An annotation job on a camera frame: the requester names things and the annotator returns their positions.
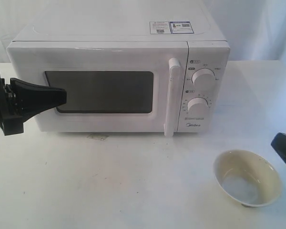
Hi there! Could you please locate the white microwave door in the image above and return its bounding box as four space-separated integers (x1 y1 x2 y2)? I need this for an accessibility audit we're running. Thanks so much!
7 42 188 136

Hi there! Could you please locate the lower white control knob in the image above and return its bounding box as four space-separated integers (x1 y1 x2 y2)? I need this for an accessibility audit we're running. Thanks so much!
187 97 209 116

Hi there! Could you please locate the upper white control knob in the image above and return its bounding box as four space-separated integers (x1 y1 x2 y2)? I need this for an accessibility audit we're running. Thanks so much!
192 68 215 89

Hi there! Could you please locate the white microwave oven body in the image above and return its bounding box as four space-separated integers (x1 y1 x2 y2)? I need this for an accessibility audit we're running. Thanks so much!
11 0 230 133

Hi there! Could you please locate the white control knob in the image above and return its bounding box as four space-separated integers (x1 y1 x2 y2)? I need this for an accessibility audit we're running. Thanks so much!
192 68 215 89
187 97 209 116

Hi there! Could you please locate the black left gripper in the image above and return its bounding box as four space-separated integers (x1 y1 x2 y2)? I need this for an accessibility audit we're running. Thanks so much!
0 78 67 136

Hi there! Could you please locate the cream ceramic bowl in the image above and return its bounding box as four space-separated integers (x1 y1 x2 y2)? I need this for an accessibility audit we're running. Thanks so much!
213 149 282 208

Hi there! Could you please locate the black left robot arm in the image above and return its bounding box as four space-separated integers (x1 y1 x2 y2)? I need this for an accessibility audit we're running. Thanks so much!
0 77 67 136

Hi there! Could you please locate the blue white label sticker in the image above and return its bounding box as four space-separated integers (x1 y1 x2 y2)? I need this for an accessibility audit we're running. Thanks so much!
150 21 194 34

